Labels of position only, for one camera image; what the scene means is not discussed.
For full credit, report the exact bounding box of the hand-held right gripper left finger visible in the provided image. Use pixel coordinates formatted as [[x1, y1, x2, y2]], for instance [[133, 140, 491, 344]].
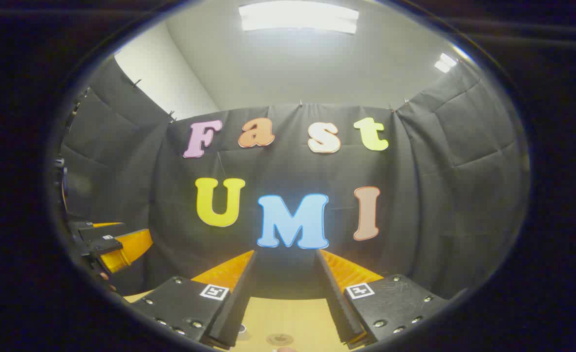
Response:
[[130, 249, 259, 351]]

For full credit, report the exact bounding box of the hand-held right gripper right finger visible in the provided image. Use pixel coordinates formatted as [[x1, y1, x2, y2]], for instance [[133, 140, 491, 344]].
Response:
[[315, 248, 449, 350]]

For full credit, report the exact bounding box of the ceiling light panel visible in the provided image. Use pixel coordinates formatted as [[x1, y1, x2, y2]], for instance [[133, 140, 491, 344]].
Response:
[[239, 1, 359, 35], [434, 53, 458, 74]]

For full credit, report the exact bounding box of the wooden desktop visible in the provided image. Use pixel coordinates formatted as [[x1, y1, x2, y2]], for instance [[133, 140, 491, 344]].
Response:
[[122, 288, 366, 352]]

